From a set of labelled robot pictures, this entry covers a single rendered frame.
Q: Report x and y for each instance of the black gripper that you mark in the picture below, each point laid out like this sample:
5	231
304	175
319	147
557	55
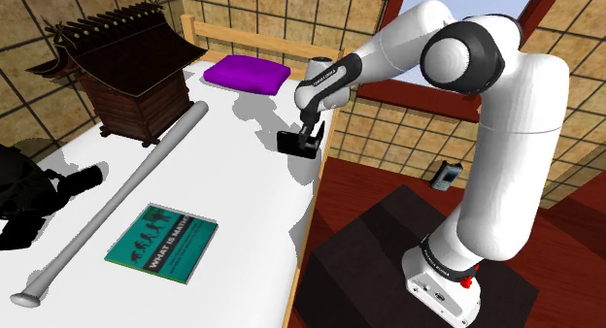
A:
307	119

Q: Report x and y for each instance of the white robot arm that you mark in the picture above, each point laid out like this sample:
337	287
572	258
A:
511	142

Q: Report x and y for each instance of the black rectangular box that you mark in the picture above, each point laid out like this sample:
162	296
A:
289	143

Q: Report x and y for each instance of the purple pillow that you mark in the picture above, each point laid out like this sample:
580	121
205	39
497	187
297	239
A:
247	73

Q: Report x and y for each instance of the wooden bed with white mattress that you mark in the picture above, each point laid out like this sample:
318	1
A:
227	185

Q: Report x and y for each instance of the red framed window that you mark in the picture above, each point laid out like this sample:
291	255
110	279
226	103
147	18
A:
416	95

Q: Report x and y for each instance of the dark robot stand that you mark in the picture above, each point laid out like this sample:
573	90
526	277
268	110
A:
360	251

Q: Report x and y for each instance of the grey handheld device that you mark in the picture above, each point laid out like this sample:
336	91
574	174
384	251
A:
445	175

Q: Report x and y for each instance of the teal book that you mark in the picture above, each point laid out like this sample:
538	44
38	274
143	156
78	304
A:
163	242

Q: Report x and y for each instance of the dark brown wooden temple model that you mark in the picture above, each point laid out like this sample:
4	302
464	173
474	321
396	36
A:
130	74

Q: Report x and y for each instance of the grey baseball bat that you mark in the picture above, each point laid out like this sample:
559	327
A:
118	197

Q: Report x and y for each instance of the black lumpy bag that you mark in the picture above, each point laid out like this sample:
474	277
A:
23	194

